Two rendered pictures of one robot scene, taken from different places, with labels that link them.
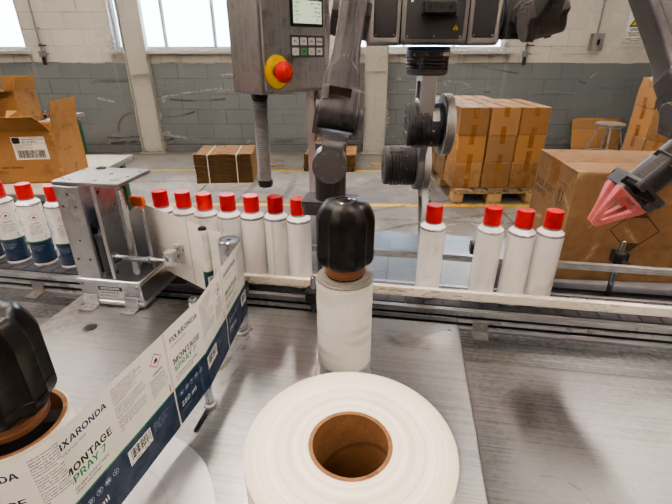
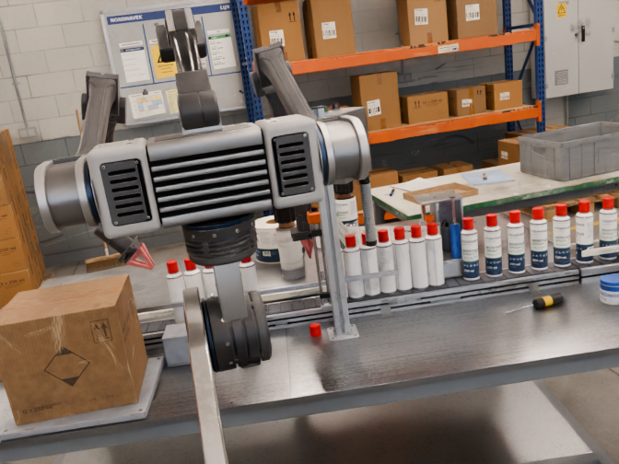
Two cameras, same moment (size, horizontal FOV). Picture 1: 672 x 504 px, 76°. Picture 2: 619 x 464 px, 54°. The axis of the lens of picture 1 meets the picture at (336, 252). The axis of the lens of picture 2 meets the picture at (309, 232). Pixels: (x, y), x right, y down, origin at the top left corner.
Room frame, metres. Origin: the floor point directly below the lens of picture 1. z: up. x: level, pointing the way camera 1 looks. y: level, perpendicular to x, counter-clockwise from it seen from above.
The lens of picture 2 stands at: (2.61, -0.34, 1.63)
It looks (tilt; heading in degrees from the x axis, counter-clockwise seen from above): 16 degrees down; 169
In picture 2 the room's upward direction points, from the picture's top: 8 degrees counter-clockwise
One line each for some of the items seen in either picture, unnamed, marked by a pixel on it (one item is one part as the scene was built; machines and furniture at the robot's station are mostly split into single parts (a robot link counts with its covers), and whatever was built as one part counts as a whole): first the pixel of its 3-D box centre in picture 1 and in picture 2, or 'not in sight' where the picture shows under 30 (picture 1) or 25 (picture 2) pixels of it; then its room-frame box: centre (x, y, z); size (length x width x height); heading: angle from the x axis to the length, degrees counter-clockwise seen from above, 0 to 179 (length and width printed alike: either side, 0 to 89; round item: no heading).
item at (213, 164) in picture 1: (227, 163); not in sight; (4.95, 1.27, 0.16); 0.65 x 0.54 x 0.32; 94
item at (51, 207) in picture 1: (63, 226); (516, 242); (0.94, 0.65, 0.98); 0.05 x 0.05 x 0.20
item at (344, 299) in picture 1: (344, 295); (288, 236); (0.55, -0.01, 1.03); 0.09 x 0.09 x 0.30
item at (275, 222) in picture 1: (277, 240); (353, 266); (0.86, 0.13, 0.98); 0.05 x 0.05 x 0.20
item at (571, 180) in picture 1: (606, 212); (75, 345); (1.03, -0.69, 0.99); 0.30 x 0.24 x 0.27; 85
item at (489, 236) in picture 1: (486, 254); (214, 286); (0.79, -0.31, 0.98); 0.05 x 0.05 x 0.20
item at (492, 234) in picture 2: not in sight; (493, 245); (0.93, 0.57, 0.98); 0.05 x 0.05 x 0.20
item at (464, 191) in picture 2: not in sight; (439, 193); (-0.44, 1.02, 0.82); 0.34 x 0.24 x 0.03; 95
